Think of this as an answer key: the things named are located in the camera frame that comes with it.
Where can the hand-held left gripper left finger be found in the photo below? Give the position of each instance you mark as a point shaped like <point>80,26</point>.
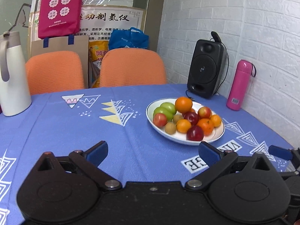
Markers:
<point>97,152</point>

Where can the white plate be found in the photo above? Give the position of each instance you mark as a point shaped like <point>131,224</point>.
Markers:
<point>211,138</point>

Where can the small red apple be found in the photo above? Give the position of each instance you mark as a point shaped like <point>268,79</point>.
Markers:
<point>160,120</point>

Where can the magenta tote bag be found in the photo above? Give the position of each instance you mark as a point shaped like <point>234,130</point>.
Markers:
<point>58,21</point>

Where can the pink bottle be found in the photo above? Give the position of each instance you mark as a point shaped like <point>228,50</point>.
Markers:
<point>239,86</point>

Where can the dark red plum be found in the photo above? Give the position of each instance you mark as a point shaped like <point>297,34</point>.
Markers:
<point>191,118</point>

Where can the red yellow apple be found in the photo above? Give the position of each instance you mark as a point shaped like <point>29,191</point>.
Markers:
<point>204,112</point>

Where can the green mango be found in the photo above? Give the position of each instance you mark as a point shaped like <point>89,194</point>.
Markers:
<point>160,111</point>
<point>169,107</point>

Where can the white thermos jug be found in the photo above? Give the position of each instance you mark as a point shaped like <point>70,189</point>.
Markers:
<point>14,93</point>

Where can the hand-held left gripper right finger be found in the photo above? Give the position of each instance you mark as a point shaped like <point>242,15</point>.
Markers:
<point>208,153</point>

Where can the blue printed tablecloth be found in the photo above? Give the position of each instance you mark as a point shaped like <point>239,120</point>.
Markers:
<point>70,126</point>

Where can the large orange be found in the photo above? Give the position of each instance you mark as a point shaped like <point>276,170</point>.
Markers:
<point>183,104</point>

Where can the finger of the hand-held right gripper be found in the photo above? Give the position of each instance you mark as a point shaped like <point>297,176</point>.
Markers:
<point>280,151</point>

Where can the blue plastic bag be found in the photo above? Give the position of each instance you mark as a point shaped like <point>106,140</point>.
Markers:
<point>129,39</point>

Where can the brown passion fruit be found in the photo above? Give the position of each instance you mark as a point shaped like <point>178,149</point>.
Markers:
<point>177,118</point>

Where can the black speaker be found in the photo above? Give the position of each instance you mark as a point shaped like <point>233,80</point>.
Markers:
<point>204,70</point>

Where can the orange chair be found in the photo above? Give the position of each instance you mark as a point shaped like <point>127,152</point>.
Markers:
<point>56,72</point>
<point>133,68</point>

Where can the yellow snack bag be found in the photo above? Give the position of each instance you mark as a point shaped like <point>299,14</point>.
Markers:
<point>98,51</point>

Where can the large red plum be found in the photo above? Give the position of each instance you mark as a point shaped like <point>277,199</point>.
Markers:
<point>195,133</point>

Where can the white wall poster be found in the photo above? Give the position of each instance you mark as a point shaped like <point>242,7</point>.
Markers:
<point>110,16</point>

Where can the brown paper bag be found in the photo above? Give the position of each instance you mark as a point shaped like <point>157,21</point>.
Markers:
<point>61,44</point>

